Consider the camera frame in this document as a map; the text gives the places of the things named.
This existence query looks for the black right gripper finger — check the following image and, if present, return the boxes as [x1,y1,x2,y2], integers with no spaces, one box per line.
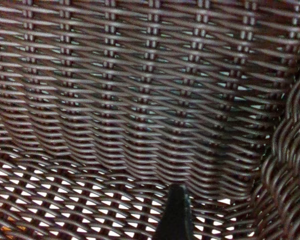
[152,184,194,240]

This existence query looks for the dark brown wicker basket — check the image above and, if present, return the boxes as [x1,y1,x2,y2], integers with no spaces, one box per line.
[0,0,300,240]

